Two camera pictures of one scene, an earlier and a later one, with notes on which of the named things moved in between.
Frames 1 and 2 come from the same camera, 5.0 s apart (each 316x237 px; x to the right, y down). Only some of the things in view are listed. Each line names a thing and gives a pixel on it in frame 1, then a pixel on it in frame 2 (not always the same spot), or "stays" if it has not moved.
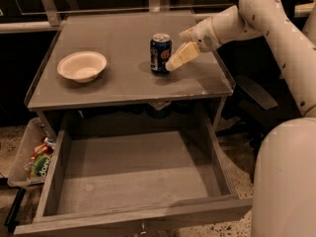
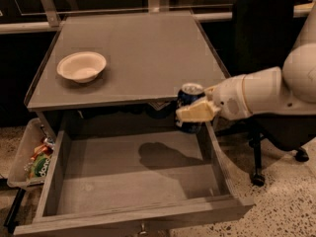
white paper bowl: (82, 66) stays
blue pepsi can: (160, 51) → (188, 93)
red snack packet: (41, 149) stays
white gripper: (202, 34) → (229, 98)
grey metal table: (111, 70) stays
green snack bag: (40, 164) stays
